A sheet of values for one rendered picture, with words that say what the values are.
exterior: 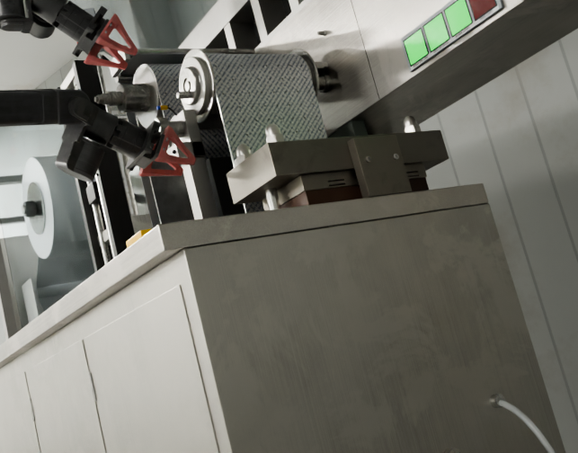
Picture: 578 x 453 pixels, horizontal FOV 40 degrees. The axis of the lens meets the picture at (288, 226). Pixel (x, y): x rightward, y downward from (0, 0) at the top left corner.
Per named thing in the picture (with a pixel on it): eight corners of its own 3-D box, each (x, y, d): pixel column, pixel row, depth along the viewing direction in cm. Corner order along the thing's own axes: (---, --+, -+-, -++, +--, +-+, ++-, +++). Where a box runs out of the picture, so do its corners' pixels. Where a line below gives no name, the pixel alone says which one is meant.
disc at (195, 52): (189, 133, 166) (173, 66, 169) (191, 133, 167) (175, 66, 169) (219, 106, 154) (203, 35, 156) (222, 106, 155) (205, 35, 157)
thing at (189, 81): (187, 59, 159) (199, 90, 156) (196, 59, 160) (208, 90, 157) (175, 82, 164) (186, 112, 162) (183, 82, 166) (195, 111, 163)
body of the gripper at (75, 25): (94, 34, 147) (58, 10, 144) (79, 59, 155) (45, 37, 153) (111, 10, 150) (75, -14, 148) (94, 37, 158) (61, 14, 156)
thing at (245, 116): (238, 184, 153) (215, 95, 156) (336, 174, 166) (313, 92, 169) (239, 183, 153) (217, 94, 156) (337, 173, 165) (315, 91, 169)
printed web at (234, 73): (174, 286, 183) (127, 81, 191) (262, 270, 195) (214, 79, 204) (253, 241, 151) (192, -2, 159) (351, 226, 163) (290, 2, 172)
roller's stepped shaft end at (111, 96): (94, 109, 178) (91, 95, 179) (120, 108, 181) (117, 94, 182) (98, 102, 176) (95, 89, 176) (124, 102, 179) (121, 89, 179)
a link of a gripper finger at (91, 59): (127, 67, 152) (84, 39, 149) (115, 84, 157) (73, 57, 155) (142, 43, 155) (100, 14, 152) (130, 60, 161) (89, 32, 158)
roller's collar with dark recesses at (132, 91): (119, 117, 183) (112, 91, 184) (143, 116, 186) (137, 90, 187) (128, 105, 177) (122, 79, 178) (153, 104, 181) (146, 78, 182)
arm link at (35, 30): (2, 23, 143) (-5, -23, 144) (-6, 48, 153) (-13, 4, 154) (69, 24, 149) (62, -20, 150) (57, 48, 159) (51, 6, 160)
